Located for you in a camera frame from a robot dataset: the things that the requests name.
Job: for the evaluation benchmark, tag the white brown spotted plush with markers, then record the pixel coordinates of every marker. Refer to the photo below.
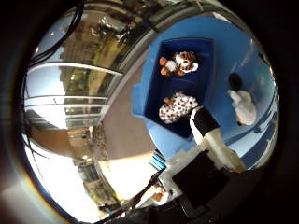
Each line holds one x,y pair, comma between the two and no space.
177,107

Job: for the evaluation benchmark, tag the brown white toy pile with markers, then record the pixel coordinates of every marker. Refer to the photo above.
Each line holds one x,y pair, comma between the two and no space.
179,63

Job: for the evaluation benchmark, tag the dark blue plastic container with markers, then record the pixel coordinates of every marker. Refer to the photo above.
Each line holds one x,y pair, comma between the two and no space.
183,84

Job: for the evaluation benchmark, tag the blue striped band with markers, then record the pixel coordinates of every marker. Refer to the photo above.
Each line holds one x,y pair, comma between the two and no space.
157,161

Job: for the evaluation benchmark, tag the white plush toy black head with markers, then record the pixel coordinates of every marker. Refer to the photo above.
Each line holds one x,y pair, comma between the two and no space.
244,105

